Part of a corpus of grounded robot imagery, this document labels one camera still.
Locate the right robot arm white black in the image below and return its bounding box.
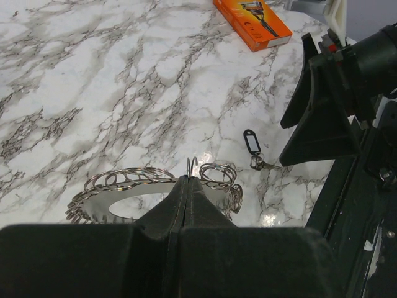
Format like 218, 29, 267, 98
279, 25, 396, 166

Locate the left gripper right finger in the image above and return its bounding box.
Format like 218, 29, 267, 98
177, 178, 344, 297

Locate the metal disc with key rings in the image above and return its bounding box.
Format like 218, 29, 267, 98
66, 158, 243, 224

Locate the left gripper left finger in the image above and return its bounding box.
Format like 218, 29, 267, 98
1, 176, 188, 297

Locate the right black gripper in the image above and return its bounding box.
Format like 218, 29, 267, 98
279, 30, 378, 166

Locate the black key tag with key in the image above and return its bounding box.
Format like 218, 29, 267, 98
243, 129, 283, 171

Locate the orange razor box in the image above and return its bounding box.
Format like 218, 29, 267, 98
213, 0, 292, 52

